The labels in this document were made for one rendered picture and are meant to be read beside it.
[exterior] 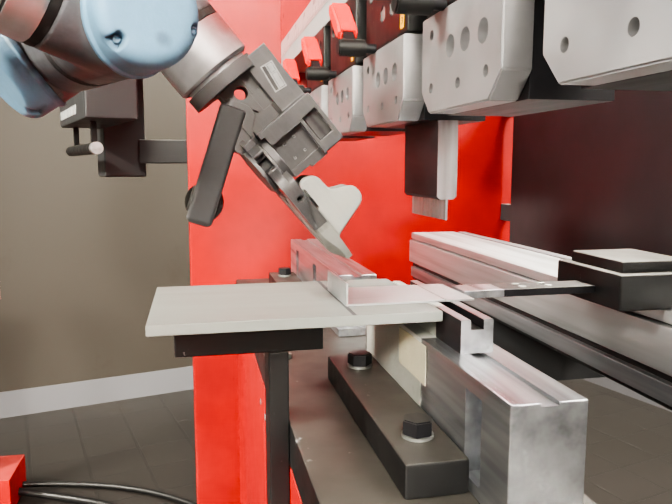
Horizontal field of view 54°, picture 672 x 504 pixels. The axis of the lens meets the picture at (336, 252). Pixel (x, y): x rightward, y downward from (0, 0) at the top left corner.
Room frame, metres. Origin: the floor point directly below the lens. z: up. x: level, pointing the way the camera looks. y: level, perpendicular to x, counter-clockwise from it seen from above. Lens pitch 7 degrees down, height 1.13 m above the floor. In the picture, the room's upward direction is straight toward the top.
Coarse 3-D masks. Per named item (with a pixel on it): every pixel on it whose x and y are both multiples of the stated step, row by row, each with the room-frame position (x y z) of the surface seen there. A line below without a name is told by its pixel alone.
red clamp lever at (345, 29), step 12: (336, 12) 0.75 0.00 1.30; (348, 12) 0.76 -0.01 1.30; (336, 24) 0.74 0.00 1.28; (348, 24) 0.74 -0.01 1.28; (336, 36) 0.74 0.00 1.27; (348, 36) 0.73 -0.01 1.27; (336, 48) 0.72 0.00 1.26; (348, 48) 0.71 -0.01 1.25; (360, 48) 0.71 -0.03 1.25; (372, 48) 0.72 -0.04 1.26
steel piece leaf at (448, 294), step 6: (426, 288) 0.69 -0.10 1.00; (432, 288) 0.69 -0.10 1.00; (438, 288) 0.69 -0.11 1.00; (444, 288) 0.69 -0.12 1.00; (450, 288) 0.69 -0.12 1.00; (438, 294) 0.66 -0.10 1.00; (444, 294) 0.66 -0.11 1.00; (450, 294) 0.66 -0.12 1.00; (456, 294) 0.66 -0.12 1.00; (462, 294) 0.66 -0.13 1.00; (450, 300) 0.63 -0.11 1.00; (456, 300) 0.63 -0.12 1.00; (462, 300) 0.63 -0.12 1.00; (468, 300) 0.64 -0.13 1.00
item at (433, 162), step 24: (456, 120) 0.63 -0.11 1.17; (408, 144) 0.72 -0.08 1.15; (432, 144) 0.64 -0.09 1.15; (456, 144) 0.63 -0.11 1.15; (408, 168) 0.71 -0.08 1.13; (432, 168) 0.64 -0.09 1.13; (456, 168) 0.63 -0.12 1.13; (408, 192) 0.71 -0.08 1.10; (432, 192) 0.64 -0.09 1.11; (456, 192) 0.63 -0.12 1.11; (432, 216) 0.67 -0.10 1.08
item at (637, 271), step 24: (576, 264) 0.73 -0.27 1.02; (600, 264) 0.70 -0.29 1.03; (624, 264) 0.66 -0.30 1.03; (648, 264) 0.67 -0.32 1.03; (456, 288) 0.68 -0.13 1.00; (480, 288) 0.67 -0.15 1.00; (504, 288) 0.67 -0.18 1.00; (528, 288) 0.68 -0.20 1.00; (552, 288) 0.68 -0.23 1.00; (576, 288) 0.69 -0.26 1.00; (600, 288) 0.68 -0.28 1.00; (624, 288) 0.65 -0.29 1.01; (648, 288) 0.66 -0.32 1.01
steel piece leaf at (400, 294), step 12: (336, 276) 0.65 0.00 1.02; (336, 288) 0.65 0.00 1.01; (348, 288) 0.69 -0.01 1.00; (360, 288) 0.69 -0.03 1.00; (372, 288) 0.69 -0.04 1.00; (384, 288) 0.69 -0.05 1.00; (396, 288) 0.69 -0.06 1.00; (408, 288) 0.69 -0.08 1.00; (420, 288) 0.69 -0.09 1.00; (348, 300) 0.63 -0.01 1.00; (360, 300) 0.63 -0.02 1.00; (372, 300) 0.63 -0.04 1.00; (384, 300) 0.63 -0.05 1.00; (396, 300) 0.63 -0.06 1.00; (408, 300) 0.63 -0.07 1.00; (420, 300) 0.63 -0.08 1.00; (432, 300) 0.63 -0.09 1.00; (444, 300) 0.63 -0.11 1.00
